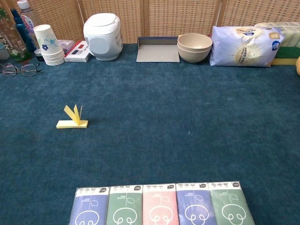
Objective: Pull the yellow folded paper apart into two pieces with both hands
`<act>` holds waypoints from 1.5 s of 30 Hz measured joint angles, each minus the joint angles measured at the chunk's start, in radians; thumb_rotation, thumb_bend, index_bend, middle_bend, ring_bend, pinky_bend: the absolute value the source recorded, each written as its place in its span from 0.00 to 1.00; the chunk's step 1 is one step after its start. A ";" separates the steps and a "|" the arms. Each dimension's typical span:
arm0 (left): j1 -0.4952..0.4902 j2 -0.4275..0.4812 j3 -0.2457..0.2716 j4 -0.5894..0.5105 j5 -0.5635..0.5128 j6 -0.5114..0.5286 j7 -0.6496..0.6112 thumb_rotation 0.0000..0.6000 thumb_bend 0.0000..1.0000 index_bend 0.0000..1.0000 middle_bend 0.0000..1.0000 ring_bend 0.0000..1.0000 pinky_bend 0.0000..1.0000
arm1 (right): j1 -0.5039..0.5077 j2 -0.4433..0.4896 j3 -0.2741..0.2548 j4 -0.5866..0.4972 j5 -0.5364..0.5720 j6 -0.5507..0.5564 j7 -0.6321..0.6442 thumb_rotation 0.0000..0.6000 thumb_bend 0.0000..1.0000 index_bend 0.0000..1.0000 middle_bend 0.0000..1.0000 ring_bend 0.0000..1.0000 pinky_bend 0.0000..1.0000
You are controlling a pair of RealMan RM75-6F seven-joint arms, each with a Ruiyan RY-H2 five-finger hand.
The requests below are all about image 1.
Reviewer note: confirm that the blue bottle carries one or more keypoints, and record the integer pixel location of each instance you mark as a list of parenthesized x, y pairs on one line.
[(18, 25)]

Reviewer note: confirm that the pale green paper pack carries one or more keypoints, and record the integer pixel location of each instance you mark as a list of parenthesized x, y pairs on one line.
[(290, 32)]

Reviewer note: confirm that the blue table carpet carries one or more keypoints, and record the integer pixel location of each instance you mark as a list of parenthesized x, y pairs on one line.
[(150, 105)]

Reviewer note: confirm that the stack of floral paper cups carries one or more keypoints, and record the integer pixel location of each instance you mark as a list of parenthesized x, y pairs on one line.
[(47, 39)]

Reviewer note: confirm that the pale blue tissue bag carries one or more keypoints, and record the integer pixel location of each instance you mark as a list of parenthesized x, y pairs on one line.
[(241, 47)]

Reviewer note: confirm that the green pocket tissue pack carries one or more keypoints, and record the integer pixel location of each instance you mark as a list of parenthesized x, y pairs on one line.
[(124, 208), (230, 206)]

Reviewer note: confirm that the blue pocket tissue pack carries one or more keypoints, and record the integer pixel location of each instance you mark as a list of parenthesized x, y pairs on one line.
[(90, 208), (194, 206)]

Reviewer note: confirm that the small purple box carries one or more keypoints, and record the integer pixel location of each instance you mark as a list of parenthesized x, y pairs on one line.
[(66, 44)]

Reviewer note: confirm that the yellow sticky note pad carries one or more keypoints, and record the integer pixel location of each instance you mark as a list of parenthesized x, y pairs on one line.
[(70, 124)]

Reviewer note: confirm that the pink pocket tissue pack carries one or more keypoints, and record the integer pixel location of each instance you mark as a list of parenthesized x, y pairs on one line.
[(159, 208)]

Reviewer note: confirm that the small dark jar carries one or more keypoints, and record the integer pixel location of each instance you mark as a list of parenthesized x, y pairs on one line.
[(38, 55)]

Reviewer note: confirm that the yellow plush toy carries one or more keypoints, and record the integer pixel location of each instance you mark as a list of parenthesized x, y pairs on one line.
[(298, 66)]

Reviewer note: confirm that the beige bowl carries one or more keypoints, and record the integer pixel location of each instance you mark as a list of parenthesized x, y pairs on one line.
[(194, 42), (194, 57)]

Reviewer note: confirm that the green and yellow scouring sponge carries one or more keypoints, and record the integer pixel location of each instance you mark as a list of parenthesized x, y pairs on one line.
[(287, 52)]

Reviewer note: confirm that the green tea bottle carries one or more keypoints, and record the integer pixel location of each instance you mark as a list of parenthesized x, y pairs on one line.
[(11, 44)]

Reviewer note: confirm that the woven wooden screen panel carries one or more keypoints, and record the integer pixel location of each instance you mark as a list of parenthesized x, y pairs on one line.
[(182, 16), (58, 16), (257, 11), (131, 18)]

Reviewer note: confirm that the white rice cooker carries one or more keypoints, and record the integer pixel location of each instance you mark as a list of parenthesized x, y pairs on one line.
[(103, 35)]

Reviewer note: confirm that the clear bottle with pink label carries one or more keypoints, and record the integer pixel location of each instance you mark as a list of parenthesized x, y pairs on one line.
[(27, 21)]

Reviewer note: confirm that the grey cardboard tray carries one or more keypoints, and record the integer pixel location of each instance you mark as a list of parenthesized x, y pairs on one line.
[(157, 54)]

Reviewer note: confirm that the white red blue carton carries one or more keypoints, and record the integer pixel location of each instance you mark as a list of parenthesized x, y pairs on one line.
[(77, 53)]

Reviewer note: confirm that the thin-framed eyeglasses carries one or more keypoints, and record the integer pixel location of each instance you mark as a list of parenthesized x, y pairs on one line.
[(29, 69)]

